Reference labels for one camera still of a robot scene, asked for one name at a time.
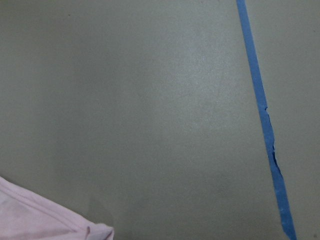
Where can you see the pink Snoopy t-shirt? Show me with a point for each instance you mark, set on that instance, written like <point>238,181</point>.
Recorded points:
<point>25,215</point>

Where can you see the long blue tape strip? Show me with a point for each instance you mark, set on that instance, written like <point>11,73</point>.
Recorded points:
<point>279,186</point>

